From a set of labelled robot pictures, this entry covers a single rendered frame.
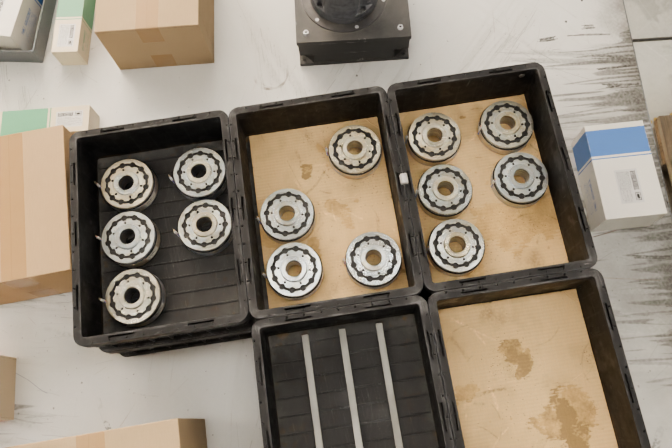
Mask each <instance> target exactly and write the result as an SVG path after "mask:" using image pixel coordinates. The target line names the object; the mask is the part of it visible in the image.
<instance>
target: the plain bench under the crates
mask: <svg viewBox="0 0 672 448"><path fill-rule="evenodd" d="M408 5H409V15H410V26H411V36H412V37H411V39H410V41H409V48H408V53H409V59H403V60H388V61H373V62H359V63H344V64H329V65H314V66H300V54H299V49H298V46H297V44H296V25H295V2H294V0H214V63H209V64H195V65H181V66H167V67H154V68H140V69H126V70H120V69H119V67H118V66H117V64H116V63H115V62H114V60H113V59H112V57H111V56H110V54H109V53H108V51H107V50H106V49H105V47H104V46H103V44H102V43H101V41H100V40H99V38H98V37H97V35H96V34H95V33H94V27H95V12H96V3H95V11H94V19H93V27H92V35H91V43H90V51H89V59H88V65H61V64H60V62H59V61H58V60H57V59H56V58H55V56H54V55H53V54H52V53H51V48H52V41H53V34H54V27H55V20H56V13H57V7H58V0H56V5H55V10H54V14H53V19H52V24H51V28H50V33H49V38H48V42H47V47H46V51H45V56H44V61H43V63H30V62H0V112H2V111H15V110H28V109H41V108H54V107H68V106H81V105H90V106H91V107H92V108H93V109H94V110H95V112H96V113H97V114H98V115H99V116H100V123H99V128H103V127H110V126H117V125H123V124H130V123H136V122H143V121H150V120H156V119H163V118H169V117H176V116H182V115H189V114H196V113H202V112H209V111H215V110H221V111H224V112H225V113H226V114H227V115H228V118H229V113H230V112H231V110H232V109H234V108H236V107H242V106H248V105H255V104H261V103H268V102H275V101H281V100H288V99H294V98H301V97H307V96H314V95H321V94H327V93H334V92H340V91H347V90H354V89H360V88H367V87H373V86H379V87H382V88H383V89H385V91H386V93H387V90H388V88H389V86H390V85H392V84H394V83H400V82H406V81H413V80H419V79H426V78H433V77H439V76H446V75H452V74H459V73H465V72H472V71H479V70H485V69H492V68H498V67H505V66H512V65H518V64H525V63H531V62H536V63H539V64H541V65H542V66H543V67H544V69H545V72H546V76H547V79H548V83H549V86H550V90H551V93H552V97H553V100H554V104H555V107H556V111H557V115H558V118H559V122H560V125H561V129H562V132H563V136H564V139H565V143H566V147H567V150H568V154H569V157H570V161H571V164H572V168H573V171H574V175H575V178H576V182H577V186H578V189H579V193H580V196H581V200H582V203H583V207H584V210H585V214H586V218H587V221H588V225H589V228H590V224H589V220H588V216H587V211H586V207H585V202H584V198H583V193H582V189H581V185H580V180H579V176H578V171H577V167H576V163H575V158H574V154H573V149H572V145H571V143H572V142H573V141H574V139H575V138H576V137H577V135H578V134H579V132H580V131H581V130H582V128H583V127H584V126H592V125H601V124H611V123H621V122H630V121H640V120H643V124H644V128H645V131H646V135H647V139H648V143H649V146H650V150H651V154H652V158H653V161H654V165H655V169H656V173H657V176H658V180H659V184H660V188H661V191H662V195H663V199H664V203H665V206H666V210H667V214H666V215H664V216H663V217H661V218H660V219H658V220H657V221H655V222H654V223H653V224H651V225H650V226H645V227H635V228H625V229H615V230H606V231H596V232H591V229H590V232H591V235H592V239H593V242H594V246H595V249H596V253H597V262H596V264H595V265H594V266H593V267H591V268H593V269H596V270H598V271H599V272H600V273H601V274H602V276H603V278H604V281H605V285H606V289H607V292H608V296H609V299H610V303H611V306H612V310H613V313H614V317H615V320H616V324H617V328H618V331H619V335H620V338H621V342H622V345H623V349H624V352H625V356H626V359H627V363H628V367H629V370H630V374H631V377H632V381H633V384H634V388H635V391H636V395H637V399H638V402H639V406H640V409H641V413H642V416H643V420H644V423H645V427H646V430H647V434H648V438H649V441H650V445H651V448H672V214H671V210H670V205H669V201H668V196H667V192H666V187H665V183H664V178H663V174H662V169H661V165H660V161H659V156H658V152H657V147H656V143H655V138H654V134H653V129H652V125H651V120H650V116H649V111H648V107H647V103H646V98H645V94H644V89H643V85H642V80H641V76H640V71H639V67H638V62H637V58H636V54H635V49H634V45H633V40H632V36H631V31H630V27H629V22H628V18H627V13H626V9H625V4H624V0H408ZM0 355H4V356H10V357H15V358H17V359H16V382H15V406H14V420H10V421H1V422H0V448H5V447H10V446H16V445H22V444H28V443H34V442H40V441H46V440H52V439H58V438H63V437H69V436H75V435H81V434H87V433H93V432H99V431H105V430H110V429H116V428H122V427H128V426H134V425H140V424H146V423H152V422H158V421H163V420H169V419H175V418H193V419H205V427H206V438H207V448H264V447H263V438H262V428H261V419H260V409H259V400H258V391H257V381H256V372H255V362H254V353H253V344H252V338H247V339H240V340H234V341H227V342H221V343H214V344H208V345H202V346H195V347H189V348H182V349H176V350H169V351H163V352H157V353H150V354H144V355H137V356H131V357H123V356H121V355H120V353H119V354H118V353H115V354H109V353H105V352H103V351H101V350H100V349H99V347H98V348H96V347H91V348H87V347H83V346H79V345H78V344H76V343H75V341H74V338H73V304H72V292H67V293H62V294H57V295H51V296H46V297H40V298H35V299H30V300H24V301H19V302H14V303H8V304H3V305H0Z"/></svg>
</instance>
